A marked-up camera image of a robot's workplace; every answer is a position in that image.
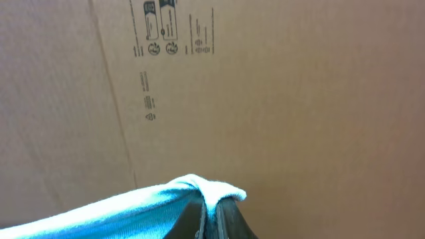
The light blue printed t-shirt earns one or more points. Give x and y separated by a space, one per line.
149 212

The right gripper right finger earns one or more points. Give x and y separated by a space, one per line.
230 221

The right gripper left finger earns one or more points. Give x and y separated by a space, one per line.
191 222

